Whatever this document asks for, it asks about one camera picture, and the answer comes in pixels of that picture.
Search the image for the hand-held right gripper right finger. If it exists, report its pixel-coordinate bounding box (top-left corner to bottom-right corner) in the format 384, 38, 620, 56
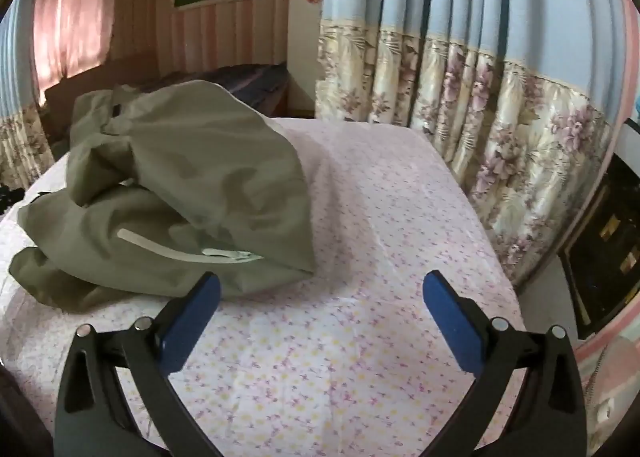
423, 271, 588, 457

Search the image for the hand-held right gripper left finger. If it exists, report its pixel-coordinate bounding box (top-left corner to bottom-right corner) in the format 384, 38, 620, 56
55, 271, 223, 457

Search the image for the olive green jacket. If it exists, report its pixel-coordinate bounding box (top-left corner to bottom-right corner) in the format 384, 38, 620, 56
7, 80, 319, 314

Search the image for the floral pink bed sheet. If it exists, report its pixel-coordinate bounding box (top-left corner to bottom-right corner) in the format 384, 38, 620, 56
0, 117, 531, 457

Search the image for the dark framed cabinet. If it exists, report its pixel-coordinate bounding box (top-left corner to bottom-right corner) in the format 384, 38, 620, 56
557, 122, 640, 340

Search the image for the blue floral curtain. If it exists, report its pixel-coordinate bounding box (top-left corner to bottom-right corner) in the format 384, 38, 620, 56
0, 0, 56, 190
314, 0, 628, 288

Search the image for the dark striped bed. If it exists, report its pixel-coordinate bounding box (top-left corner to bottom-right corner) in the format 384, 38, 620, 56
40, 54, 291, 123

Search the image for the pink window curtain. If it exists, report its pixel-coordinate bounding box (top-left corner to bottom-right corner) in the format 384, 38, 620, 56
31, 0, 117, 88

